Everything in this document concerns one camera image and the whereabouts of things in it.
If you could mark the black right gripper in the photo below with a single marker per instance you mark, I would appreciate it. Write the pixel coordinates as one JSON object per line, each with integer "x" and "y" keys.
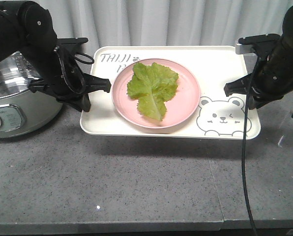
{"x": 257, "y": 98}

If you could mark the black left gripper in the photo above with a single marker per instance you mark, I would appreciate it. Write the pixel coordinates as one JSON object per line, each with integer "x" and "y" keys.
{"x": 71, "y": 90}

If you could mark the cream bear serving tray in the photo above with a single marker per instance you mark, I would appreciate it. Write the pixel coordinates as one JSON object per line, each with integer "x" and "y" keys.
{"x": 200, "y": 108}

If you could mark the pink round plate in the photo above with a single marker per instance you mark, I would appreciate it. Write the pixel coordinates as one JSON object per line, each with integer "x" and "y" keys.
{"x": 179, "y": 109}

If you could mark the green lettuce leaf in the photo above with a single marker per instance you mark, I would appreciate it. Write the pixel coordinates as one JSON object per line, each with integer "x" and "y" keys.
{"x": 152, "y": 86}

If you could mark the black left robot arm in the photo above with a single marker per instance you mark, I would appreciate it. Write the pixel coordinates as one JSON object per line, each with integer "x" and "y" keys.
{"x": 27, "y": 27}

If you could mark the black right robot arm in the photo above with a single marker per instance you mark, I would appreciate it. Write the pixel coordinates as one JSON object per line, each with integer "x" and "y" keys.
{"x": 272, "y": 76}

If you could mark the pale green electric cooking pot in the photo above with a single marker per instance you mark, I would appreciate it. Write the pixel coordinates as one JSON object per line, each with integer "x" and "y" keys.
{"x": 22, "y": 111}

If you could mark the grey pleated curtain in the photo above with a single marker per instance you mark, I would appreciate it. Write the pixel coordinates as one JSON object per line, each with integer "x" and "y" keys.
{"x": 165, "y": 22}

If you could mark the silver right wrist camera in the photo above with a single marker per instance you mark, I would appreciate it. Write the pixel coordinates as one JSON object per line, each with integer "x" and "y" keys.
{"x": 257, "y": 44}

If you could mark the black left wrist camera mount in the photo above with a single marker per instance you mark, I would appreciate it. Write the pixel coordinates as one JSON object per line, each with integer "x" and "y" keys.
{"x": 73, "y": 41}

